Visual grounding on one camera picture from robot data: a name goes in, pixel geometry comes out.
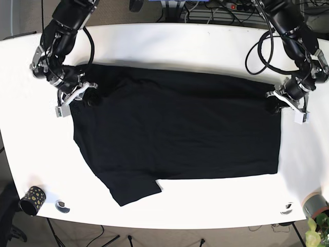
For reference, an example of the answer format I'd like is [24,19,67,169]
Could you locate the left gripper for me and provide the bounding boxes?
[266,48,328,124]

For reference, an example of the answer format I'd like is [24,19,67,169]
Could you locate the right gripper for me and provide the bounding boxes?
[30,46,102,118]

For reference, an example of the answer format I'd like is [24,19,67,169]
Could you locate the black T-shirt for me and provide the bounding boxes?
[70,65,281,206]

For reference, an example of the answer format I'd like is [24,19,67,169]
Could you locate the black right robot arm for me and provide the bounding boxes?
[30,1,99,117]

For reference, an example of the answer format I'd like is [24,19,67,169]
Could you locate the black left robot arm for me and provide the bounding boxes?
[252,1,328,124]

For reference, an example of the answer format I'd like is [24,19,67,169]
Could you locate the grey plant pot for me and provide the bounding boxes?
[302,192,328,219]

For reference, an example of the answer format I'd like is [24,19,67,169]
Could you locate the right silver table grommet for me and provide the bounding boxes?
[279,202,294,215]

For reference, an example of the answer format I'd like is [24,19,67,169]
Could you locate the silver table grommet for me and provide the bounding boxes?
[55,200,70,214]
[279,202,294,215]

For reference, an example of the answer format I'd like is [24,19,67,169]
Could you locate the left silver table grommet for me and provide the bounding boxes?
[55,200,70,214]

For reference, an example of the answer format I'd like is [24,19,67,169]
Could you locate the black gold spotted cup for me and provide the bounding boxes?
[19,186,46,216]

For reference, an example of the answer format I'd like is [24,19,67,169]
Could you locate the green potted plant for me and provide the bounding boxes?
[305,213,328,247]

